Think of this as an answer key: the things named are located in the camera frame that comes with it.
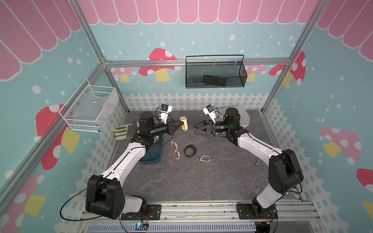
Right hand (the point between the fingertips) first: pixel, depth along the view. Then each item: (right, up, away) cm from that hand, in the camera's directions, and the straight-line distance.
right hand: (195, 130), depth 72 cm
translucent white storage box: (+35, +9, +28) cm, 46 cm away
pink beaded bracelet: (-10, -18, +21) cm, 29 cm away
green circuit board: (-28, -49, +1) cm, 56 cm away
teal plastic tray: (-25, -15, +17) cm, 34 cm away
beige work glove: (-51, -2, +34) cm, 61 cm away
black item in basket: (+12, +30, +17) cm, 37 cm away
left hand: (-6, +3, +3) cm, 7 cm away
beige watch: (-5, +2, 0) cm, 6 cm away
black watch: (-1, -12, +22) cm, 25 cm away
